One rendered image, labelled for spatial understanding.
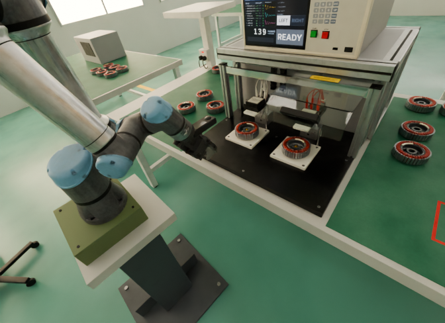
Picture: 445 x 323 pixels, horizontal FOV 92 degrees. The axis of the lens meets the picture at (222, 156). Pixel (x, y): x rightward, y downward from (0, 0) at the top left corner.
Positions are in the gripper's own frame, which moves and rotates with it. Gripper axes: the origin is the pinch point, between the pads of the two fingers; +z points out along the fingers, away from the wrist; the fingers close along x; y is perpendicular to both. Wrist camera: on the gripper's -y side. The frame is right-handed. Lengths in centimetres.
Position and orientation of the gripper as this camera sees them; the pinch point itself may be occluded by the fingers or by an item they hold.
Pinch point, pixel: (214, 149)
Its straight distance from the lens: 86.9
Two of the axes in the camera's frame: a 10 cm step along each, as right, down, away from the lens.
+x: 7.6, 3.5, -5.5
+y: -4.9, 8.6, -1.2
